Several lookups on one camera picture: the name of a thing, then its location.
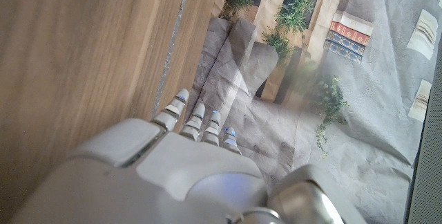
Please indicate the grey tape strip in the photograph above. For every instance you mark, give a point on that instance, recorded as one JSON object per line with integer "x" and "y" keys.
{"x": 168, "y": 54}

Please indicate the printed fabric backdrop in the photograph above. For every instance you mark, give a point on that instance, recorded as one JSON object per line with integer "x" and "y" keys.
{"x": 345, "y": 130}

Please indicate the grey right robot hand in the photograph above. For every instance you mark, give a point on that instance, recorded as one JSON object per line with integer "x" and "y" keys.
{"x": 155, "y": 182}

